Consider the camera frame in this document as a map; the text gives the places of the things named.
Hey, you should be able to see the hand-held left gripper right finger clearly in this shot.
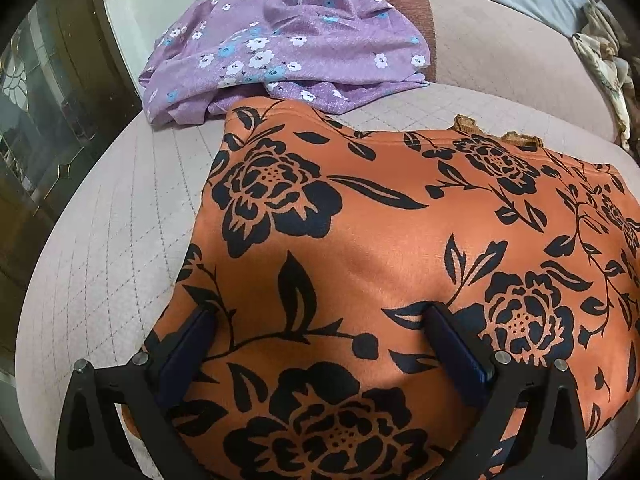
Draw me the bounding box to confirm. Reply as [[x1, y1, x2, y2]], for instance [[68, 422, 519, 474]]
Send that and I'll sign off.
[[422, 302, 592, 480]]

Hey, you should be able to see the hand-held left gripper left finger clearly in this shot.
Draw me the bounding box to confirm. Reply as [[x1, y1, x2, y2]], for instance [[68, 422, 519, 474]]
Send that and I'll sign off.
[[55, 305, 221, 480]]

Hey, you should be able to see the orange black floral garment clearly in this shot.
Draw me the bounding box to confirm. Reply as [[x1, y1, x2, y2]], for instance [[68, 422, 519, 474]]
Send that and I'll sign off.
[[120, 97, 640, 480]]

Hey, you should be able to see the pink quilted sofa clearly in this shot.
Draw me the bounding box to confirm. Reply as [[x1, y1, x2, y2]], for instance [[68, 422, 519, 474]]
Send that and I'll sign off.
[[12, 0, 640, 480]]

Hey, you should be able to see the dark wooden glass cabinet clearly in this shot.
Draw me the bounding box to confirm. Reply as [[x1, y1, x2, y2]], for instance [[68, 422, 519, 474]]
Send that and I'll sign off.
[[0, 0, 143, 376]]

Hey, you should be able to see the purple floral garment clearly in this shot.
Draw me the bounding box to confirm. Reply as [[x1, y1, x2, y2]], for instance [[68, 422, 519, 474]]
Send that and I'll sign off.
[[137, 0, 433, 128]]

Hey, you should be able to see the beige patterned blanket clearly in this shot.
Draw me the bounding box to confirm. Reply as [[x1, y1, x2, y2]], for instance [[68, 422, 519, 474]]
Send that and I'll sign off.
[[570, 0, 640, 151]]

